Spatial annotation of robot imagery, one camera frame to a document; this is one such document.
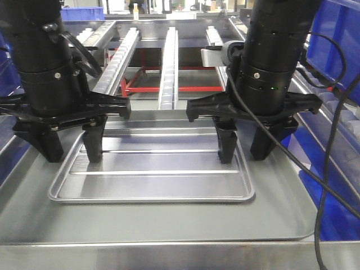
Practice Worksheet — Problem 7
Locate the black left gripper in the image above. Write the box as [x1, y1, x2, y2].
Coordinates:
[1, 92, 131, 163]

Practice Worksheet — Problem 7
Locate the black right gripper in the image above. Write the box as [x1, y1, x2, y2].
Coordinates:
[186, 92, 322, 164]

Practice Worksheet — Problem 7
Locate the small silver metal tray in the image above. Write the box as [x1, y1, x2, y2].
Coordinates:
[48, 127, 255, 204]

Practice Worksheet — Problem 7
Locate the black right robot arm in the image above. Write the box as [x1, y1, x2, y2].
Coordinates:
[186, 1, 321, 164]

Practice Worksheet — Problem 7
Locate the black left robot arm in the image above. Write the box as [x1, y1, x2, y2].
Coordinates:
[1, 1, 131, 163]

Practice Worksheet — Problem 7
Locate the blue plastic box left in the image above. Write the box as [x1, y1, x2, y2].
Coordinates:
[0, 34, 24, 97]

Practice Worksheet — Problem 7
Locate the blue plastic box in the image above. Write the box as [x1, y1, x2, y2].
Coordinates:
[0, 34, 24, 97]
[304, 0, 360, 105]

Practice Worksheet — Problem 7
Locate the large grey serving tray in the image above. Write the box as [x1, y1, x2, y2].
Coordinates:
[1, 111, 316, 244]

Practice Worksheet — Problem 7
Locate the blue plastic box right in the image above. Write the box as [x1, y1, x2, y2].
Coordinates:
[304, 0, 360, 105]

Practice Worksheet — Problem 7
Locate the blue bin lower right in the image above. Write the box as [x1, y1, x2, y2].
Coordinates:
[280, 126, 360, 241]

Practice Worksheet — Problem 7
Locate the blue crate in background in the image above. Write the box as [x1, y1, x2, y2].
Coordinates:
[61, 7, 104, 21]

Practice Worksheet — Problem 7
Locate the steel front rack bar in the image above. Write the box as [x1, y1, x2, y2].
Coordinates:
[0, 239, 360, 270]

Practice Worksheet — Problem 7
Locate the left centre roller rail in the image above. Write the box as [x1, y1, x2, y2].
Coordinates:
[92, 28, 140, 96]

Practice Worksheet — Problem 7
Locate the roller rail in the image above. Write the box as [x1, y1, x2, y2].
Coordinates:
[292, 64, 360, 141]
[92, 28, 140, 96]
[76, 28, 93, 43]
[157, 27, 179, 110]
[206, 26, 227, 91]

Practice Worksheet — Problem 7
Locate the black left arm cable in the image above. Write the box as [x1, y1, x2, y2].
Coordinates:
[42, 23, 103, 79]

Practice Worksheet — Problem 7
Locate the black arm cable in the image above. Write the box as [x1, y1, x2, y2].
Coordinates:
[224, 30, 360, 270]
[42, 23, 103, 79]

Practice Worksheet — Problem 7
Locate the red metal cart frame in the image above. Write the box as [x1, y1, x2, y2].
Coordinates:
[105, 47, 226, 99]

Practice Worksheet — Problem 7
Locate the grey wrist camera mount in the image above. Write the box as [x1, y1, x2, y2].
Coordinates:
[201, 40, 245, 67]

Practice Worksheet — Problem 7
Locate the middle roller rail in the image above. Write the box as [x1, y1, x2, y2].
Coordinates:
[157, 27, 179, 110]

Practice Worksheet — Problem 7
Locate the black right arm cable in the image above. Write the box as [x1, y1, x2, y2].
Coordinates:
[224, 30, 360, 270]

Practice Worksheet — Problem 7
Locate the steel right side rail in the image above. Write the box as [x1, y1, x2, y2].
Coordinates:
[228, 17, 360, 197]

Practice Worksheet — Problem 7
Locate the far left roller rail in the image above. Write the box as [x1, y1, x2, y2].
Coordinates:
[76, 28, 93, 43]

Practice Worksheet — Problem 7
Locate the far right roller rail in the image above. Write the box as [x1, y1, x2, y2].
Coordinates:
[292, 64, 360, 141]

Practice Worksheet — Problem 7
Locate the right centre roller rail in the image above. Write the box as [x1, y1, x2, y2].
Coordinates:
[206, 26, 227, 91]

